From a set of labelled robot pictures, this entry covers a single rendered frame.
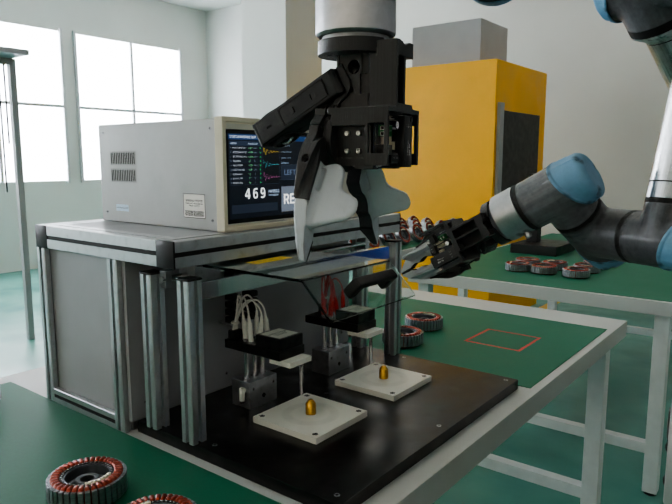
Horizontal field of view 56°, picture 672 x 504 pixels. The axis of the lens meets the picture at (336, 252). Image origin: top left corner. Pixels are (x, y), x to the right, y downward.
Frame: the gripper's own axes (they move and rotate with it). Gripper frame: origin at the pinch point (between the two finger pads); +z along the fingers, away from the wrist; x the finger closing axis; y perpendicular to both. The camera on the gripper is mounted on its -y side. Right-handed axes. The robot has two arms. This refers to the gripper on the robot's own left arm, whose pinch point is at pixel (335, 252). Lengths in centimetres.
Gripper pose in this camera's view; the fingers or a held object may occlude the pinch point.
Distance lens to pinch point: 62.9
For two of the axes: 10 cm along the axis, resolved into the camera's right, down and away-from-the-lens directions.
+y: 8.7, 0.8, -4.9
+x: 5.0, -1.3, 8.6
